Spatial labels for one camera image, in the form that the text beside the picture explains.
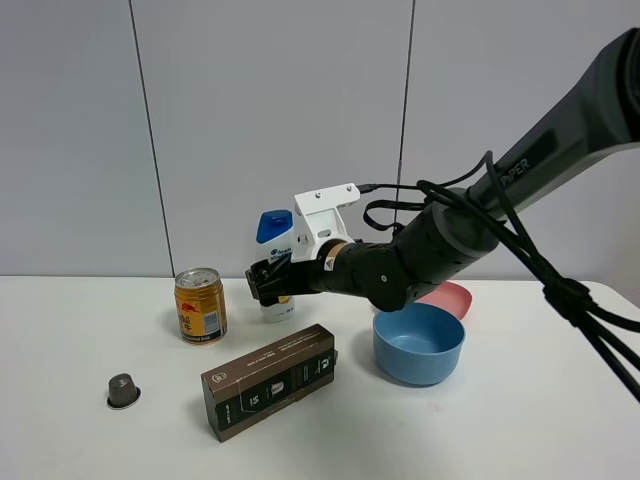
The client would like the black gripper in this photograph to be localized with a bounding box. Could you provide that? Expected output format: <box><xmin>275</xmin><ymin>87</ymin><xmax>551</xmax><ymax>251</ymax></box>
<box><xmin>245</xmin><ymin>257</ymin><xmax>329</xmax><ymax>307</ymax></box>

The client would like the white shampoo bottle blue cap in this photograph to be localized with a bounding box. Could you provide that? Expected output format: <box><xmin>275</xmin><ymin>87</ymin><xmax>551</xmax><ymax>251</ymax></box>
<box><xmin>256</xmin><ymin>209</ymin><xmax>295</xmax><ymax>323</ymax></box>

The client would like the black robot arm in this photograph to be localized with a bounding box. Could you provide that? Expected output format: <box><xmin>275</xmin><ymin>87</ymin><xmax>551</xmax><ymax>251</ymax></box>
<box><xmin>246</xmin><ymin>28</ymin><xmax>639</xmax><ymax>312</ymax></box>

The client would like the gold energy drink can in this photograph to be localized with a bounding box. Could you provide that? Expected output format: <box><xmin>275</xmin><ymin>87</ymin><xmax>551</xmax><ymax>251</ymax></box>
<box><xmin>174</xmin><ymin>267</ymin><xmax>227</xmax><ymax>345</ymax></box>

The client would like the brown coffee capsule box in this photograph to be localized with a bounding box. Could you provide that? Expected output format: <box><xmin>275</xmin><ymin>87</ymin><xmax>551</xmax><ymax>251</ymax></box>
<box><xmin>201</xmin><ymin>324</ymin><xmax>337</xmax><ymax>442</ymax></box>

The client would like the blue plastic bowl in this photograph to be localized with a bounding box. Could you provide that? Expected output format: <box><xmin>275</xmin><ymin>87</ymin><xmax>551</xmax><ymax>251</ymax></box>
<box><xmin>372</xmin><ymin>303</ymin><xmax>466</xmax><ymax>387</ymax></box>

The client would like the dark coffee capsule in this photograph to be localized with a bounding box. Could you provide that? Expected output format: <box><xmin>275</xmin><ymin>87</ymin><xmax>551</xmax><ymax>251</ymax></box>
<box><xmin>106</xmin><ymin>373</ymin><xmax>141</xmax><ymax>410</ymax></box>

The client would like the pink plastic dish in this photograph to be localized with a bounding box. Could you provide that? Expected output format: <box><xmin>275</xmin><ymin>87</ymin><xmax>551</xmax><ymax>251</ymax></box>
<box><xmin>418</xmin><ymin>281</ymin><xmax>473</xmax><ymax>320</ymax></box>

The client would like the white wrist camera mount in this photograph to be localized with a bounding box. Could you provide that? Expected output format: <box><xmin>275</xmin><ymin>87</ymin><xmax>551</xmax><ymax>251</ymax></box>
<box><xmin>291</xmin><ymin>183</ymin><xmax>361</xmax><ymax>263</ymax></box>

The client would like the black cable bundle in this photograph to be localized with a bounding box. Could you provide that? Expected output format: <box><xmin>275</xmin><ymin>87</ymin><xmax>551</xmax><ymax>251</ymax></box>
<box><xmin>357</xmin><ymin>150</ymin><xmax>640</xmax><ymax>406</ymax></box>

